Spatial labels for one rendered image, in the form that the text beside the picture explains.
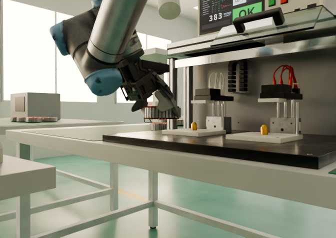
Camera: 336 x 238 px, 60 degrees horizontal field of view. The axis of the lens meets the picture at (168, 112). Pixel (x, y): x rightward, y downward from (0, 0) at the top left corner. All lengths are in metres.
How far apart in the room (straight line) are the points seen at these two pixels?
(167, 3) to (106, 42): 1.63
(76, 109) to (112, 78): 5.19
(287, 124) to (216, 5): 0.49
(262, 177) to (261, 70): 0.62
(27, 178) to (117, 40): 0.29
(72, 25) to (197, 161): 0.41
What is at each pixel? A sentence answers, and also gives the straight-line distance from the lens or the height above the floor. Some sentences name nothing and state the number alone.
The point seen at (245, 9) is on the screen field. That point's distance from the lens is 1.06.
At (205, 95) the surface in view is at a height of 0.90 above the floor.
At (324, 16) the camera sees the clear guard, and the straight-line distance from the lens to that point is 0.77.
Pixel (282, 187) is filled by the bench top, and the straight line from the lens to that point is 0.55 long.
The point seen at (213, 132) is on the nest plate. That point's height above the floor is 0.78.
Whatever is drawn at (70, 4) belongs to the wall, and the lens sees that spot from 6.07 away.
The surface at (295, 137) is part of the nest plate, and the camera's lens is 0.82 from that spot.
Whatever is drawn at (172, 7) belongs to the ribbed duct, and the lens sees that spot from 2.22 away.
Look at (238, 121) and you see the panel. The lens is 1.16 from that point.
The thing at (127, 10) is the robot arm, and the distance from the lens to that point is 0.55.
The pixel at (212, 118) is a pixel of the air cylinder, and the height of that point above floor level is 0.82.
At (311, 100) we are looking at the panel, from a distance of 1.05.
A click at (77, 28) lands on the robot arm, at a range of 0.71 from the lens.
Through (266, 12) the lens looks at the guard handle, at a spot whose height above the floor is 1.05.
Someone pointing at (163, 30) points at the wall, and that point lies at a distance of 7.52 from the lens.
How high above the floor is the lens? 0.85
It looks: 1 degrees down
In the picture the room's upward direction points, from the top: straight up
